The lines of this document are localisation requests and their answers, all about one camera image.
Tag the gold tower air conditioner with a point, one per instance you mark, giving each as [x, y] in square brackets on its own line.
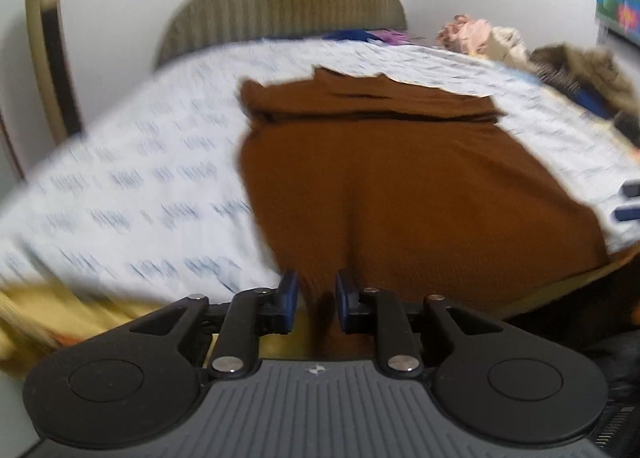
[50, 48]

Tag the white printed quilt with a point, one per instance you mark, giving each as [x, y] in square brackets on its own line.
[150, 163]

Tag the olive jacket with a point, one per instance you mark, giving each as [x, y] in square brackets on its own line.
[590, 68]

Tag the cream jacket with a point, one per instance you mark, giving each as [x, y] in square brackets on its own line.
[507, 43]

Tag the olive padded headboard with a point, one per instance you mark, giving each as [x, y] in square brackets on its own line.
[280, 3]

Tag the navy garment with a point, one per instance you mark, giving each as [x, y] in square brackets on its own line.
[347, 34]

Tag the pink garment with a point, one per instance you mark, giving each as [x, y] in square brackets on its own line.
[465, 33]

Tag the blue garment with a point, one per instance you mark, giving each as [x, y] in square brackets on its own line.
[592, 101]

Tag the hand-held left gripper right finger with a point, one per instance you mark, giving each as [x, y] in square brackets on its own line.
[346, 303]

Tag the yellow blanket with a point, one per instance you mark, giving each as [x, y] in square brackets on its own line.
[75, 323]

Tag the brown sweater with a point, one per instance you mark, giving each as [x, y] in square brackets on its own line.
[400, 188]

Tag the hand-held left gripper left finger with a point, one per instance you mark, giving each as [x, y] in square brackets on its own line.
[289, 300]

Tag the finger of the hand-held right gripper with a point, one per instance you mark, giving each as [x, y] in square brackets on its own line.
[631, 189]
[627, 214]

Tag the purple garment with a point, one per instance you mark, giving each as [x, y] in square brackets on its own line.
[392, 37]

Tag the black white zigzag garment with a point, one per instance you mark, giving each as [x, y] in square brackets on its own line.
[557, 76]

